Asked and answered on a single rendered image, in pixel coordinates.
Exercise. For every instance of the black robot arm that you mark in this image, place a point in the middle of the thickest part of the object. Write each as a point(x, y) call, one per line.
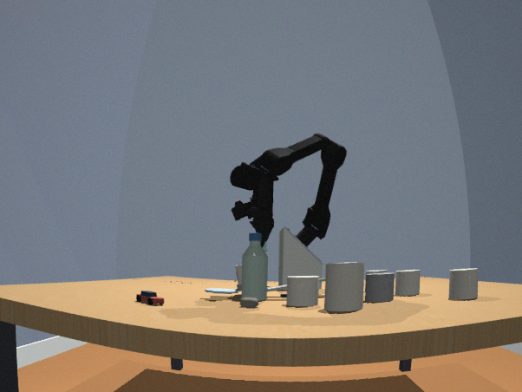
point(260, 175)

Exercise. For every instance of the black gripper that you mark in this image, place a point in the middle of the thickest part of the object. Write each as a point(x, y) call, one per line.
point(262, 214)

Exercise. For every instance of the small red toy car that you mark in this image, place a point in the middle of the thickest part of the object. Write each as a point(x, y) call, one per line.
point(150, 297)

